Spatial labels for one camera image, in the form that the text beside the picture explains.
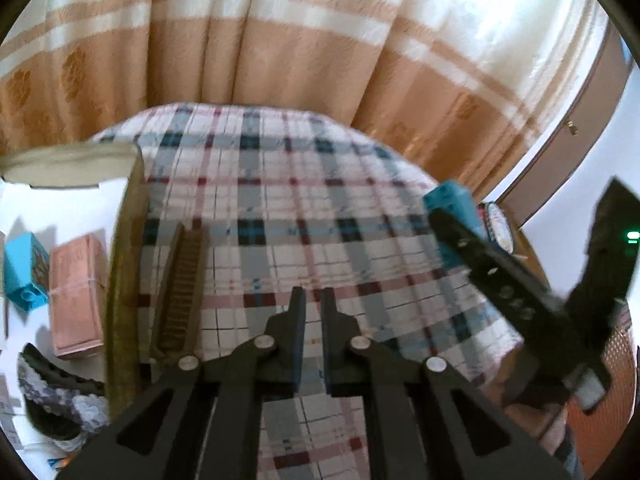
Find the gold tin box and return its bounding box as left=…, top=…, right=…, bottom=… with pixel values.
left=0, top=140, right=151, bottom=480

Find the white paper lining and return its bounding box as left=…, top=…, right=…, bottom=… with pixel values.
left=0, top=180, right=126, bottom=476

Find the plaid tablecloth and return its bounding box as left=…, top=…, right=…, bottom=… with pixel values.
left=87, top=102, right=531, bottom=480

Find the plain teal block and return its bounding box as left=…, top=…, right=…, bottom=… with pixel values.
left=422, top=179, right=488, bottom=268

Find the pink box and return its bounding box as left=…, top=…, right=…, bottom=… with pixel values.
left=49, top=234, right=111, bottom=358

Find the person's right hand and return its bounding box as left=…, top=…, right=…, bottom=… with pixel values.
left=500, top=400, right=576, bottom=461

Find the brown ribbed comb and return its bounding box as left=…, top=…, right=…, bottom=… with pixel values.
left=149, top=222, right=210, bottom=361

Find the wooden door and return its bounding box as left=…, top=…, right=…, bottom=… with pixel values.
left=492, top=20, right=633, bottom=228

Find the sequined black shoe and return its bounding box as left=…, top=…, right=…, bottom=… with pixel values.
left=17, top=342, right=113, bottom=453

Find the orange cloth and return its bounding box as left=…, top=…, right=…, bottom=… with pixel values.
left=565, top=305, right=640, bottom=478

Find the cream and orange floral curtain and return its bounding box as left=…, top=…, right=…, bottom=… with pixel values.
left=0, top=0, right=616, bottom=201

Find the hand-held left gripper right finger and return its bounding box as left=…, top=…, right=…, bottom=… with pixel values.
left=320, top=287, right=571, bottom=480

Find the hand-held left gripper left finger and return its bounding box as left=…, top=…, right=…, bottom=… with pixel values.
left=55, top=286, right=307, bottom=480

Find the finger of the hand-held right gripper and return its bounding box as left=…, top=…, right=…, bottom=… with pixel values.
left=427, top=206, right=568, bottom=333

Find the teal block with round hole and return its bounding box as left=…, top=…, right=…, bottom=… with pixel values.
left=4, top=232, right=51, bottom=313

